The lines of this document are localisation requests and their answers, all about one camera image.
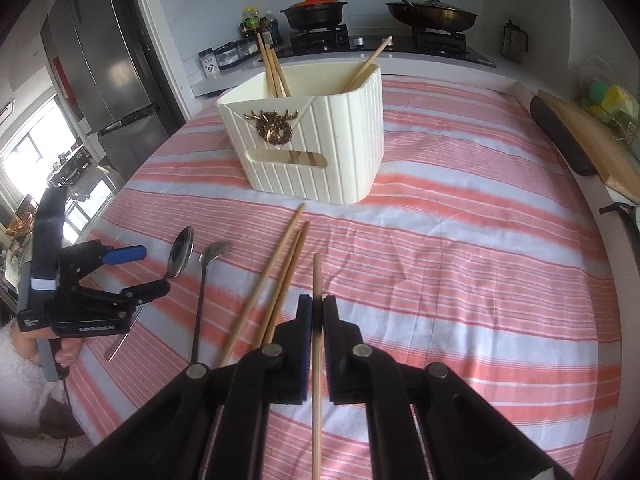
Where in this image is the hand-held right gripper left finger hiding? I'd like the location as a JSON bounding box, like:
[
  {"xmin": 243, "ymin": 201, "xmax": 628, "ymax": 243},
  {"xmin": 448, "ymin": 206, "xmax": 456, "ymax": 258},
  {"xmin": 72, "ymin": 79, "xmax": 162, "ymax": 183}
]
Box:
[{"xmin": 65, "ymin": 294, "xmax": 314, "ymax": 480}]

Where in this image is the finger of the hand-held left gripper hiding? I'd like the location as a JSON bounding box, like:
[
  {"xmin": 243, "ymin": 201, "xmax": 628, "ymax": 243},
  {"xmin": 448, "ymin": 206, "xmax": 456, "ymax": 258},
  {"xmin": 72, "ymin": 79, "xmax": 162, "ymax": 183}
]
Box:
[
  {"xmin": 117, "ymin": 279, "xmax": 172, "ymax": 310},
  {"xmin": 75, "ymin": 244, "xmax": 148, "ymax": 282}
]

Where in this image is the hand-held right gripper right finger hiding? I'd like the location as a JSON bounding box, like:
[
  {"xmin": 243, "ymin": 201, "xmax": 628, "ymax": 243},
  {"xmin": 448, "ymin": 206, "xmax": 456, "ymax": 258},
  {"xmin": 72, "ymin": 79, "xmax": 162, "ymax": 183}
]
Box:
[{"xmin": 322, "ymin": 294, "xmax": 576, "ymax": 480}]

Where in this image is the metal spoon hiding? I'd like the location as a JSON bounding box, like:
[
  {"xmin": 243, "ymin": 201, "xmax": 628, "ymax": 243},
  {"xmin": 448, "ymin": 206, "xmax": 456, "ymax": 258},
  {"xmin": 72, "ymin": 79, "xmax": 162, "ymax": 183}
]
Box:
[
  {"xmin": 189, "ymin": 241, "xmax": 232, "ymax": 365},
  {"xmin": 104, "ymin": 226, "xmax": 196, "ymax": 362}
]

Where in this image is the cream ribbed utensil box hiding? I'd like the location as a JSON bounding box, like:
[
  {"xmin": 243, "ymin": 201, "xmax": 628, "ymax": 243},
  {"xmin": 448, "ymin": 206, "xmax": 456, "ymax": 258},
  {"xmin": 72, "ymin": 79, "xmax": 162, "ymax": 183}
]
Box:
[{"xmin": 215, "ymin": 60, "xmax": 384, "ymax": 205}]

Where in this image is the person's left forearm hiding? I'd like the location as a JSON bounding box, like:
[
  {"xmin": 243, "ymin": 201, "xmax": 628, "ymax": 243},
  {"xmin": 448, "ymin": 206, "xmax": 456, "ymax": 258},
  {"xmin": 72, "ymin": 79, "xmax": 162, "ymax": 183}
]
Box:
[{"xmin": 0, "ymin": 329, "xmax": 58, "ymax": 428}]

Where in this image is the person's left hand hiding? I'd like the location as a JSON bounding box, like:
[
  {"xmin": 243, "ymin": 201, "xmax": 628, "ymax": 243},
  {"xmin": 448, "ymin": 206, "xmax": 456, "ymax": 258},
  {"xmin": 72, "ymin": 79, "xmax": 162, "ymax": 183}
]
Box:
[{"xmin": 10, "ymin": 327, "xmax": 85, "ymax": 367}]

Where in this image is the grey refrigerator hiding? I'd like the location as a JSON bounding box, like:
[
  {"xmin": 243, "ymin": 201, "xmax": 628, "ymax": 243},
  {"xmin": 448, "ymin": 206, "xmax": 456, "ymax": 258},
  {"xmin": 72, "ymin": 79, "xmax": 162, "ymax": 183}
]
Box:
[{"xmin": 40, "ymin": 0, "xmax": 187, "ymax": 181}]

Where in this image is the row of spice jars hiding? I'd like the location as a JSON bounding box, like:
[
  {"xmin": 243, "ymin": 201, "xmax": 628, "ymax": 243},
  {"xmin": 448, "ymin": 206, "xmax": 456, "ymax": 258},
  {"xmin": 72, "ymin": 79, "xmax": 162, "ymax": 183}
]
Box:
[{"xmin": 198, "ymin": 39, "xmax": 262, "ymax": 79}]

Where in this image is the black gas stove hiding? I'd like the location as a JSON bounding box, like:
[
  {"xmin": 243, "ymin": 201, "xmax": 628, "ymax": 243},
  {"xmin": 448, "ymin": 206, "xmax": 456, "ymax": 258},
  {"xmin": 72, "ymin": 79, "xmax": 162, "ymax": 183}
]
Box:
[{"xmin": 260, "ymin": 26, "xmax": 499, "ymax": 69}]

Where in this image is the black pot with red lid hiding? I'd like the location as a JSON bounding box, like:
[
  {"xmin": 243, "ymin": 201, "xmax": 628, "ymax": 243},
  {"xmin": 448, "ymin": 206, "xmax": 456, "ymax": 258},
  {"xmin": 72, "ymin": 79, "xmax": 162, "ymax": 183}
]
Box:
[{"xmin": 279, "ymin": 0, "xmax": 349, "ymax": 31}]

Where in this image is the dark rolling pin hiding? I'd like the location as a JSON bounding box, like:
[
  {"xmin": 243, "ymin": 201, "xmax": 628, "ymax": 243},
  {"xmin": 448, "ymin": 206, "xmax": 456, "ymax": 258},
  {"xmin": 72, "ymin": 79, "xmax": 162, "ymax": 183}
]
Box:
[{"xmin": 529, "ymin": 95, "xmax": 599, "ymax": 177}]

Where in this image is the wooden cutting board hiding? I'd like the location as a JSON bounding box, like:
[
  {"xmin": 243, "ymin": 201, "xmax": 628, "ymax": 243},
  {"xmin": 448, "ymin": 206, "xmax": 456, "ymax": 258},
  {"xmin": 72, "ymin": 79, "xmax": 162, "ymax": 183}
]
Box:
[{"xmin": 537, "ymin": 89, "xmax": 640, "ymax": 204}]

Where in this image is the wok with glass lid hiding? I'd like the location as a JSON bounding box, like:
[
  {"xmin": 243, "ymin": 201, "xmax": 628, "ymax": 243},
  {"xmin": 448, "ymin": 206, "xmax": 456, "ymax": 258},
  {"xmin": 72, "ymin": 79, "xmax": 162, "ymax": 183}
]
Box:
[{"xmin": 368, "ymin": 0, "xmax": 479, "ymax": 32}]

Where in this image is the dark glass press pot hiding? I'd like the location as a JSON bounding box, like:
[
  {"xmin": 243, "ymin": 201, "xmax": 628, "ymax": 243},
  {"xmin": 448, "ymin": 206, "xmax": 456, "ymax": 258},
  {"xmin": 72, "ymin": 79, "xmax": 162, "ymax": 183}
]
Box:
[{"xmin": 501, "ymin": 19, "xmax": 529, "ymax": 64}]

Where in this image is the yellow green sponges rack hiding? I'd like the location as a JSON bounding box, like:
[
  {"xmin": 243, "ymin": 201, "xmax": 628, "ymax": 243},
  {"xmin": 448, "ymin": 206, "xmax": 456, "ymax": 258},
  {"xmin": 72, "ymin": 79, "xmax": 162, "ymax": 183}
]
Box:
[{"xmin": 579, "ymin": 80, "xmax": 640, "ymax": 128}]

